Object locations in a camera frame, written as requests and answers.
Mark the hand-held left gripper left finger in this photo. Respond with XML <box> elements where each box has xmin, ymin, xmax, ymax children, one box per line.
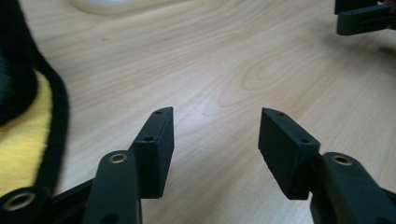
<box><xmin>128</xmin><ymin>106</ymin><xmax>176</xmax><ymax>200</ymax></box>

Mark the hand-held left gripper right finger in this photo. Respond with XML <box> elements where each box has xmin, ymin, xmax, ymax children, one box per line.
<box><xmin>257</xmin><ymin>107</ymin><xmax>321</xmax><ymax>201</ymax></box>

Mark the black towel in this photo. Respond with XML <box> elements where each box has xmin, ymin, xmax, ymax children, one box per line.
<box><xmin>0</xmin><ymin>0</ymin><xmax>70</xmax><ymax>198</ymax></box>

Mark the white towel rack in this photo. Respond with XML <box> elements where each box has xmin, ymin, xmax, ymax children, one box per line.
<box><xmin>68</xmin><ymin>0</ymin><xmax>177</xmax><ymax>16</ymax></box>

